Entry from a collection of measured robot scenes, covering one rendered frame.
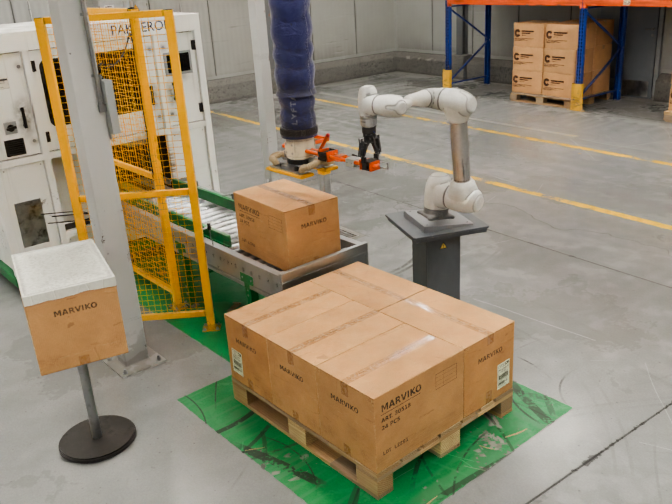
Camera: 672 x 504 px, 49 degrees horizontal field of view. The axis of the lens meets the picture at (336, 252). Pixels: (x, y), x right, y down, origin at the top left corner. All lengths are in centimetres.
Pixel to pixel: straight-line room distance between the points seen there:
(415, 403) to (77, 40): 258
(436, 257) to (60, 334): 229
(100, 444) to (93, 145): 163
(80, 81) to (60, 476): 207
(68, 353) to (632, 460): 271
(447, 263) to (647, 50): 836
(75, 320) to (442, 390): 174
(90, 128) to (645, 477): 336
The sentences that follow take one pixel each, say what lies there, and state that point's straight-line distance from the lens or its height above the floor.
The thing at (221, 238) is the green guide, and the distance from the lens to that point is 502.
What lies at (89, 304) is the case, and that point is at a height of 91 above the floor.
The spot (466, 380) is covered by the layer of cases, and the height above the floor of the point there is 36.
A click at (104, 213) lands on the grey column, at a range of 444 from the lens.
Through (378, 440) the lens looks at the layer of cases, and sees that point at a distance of 335.
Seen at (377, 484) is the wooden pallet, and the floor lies 9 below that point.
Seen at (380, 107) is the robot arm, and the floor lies 160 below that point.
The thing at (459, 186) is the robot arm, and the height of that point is 103.
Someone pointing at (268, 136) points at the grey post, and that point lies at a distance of 756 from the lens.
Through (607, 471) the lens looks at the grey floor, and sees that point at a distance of 381.
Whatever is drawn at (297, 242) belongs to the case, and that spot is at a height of 74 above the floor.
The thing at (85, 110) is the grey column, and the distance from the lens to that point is 431.
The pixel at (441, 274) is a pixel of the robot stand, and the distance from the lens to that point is 467.
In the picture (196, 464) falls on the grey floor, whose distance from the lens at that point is 388.
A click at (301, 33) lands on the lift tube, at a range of 420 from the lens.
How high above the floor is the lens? 231
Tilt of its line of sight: 22 degrees down
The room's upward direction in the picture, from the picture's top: 4 degrees counter-clockwise
